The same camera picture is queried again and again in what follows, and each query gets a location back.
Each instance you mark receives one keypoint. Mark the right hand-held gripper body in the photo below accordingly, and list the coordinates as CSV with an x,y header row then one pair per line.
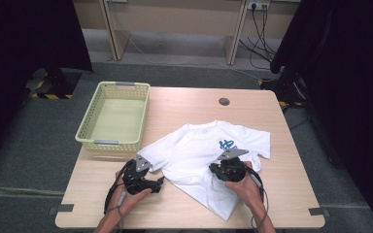
x,y
231,170

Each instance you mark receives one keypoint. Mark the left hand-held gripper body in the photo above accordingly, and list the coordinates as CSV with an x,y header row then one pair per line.
x,y
136,181

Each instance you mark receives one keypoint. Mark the white T-shirt blue print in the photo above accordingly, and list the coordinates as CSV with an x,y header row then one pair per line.
x,y
191,155

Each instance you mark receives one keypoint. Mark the person's left hand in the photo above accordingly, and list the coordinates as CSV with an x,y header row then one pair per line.
x,y
129,200

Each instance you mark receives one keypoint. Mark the person's right hand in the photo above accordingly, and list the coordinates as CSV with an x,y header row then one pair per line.
x,y
244,191

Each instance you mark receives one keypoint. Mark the pale yellow plastic basket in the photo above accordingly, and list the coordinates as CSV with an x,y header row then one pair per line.
x,y
116,119

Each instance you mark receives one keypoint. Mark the grey round table grommet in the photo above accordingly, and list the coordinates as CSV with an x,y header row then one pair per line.
x,y
224,101

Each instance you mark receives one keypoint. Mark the black stand base striped tape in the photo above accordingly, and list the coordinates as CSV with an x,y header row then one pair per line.
x,y
288,89
56,82

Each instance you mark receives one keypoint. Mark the black curtain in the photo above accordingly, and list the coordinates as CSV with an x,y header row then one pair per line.
x,y
19,48
346,81

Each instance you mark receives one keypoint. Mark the light wooden background desk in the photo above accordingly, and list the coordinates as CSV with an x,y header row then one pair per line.
x,y
175,16

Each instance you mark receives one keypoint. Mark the grey table corner bracket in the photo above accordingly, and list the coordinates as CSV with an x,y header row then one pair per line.
x,y
319,211
61,208

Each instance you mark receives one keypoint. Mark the white wall power socket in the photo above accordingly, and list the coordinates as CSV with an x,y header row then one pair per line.
x,y
258,4

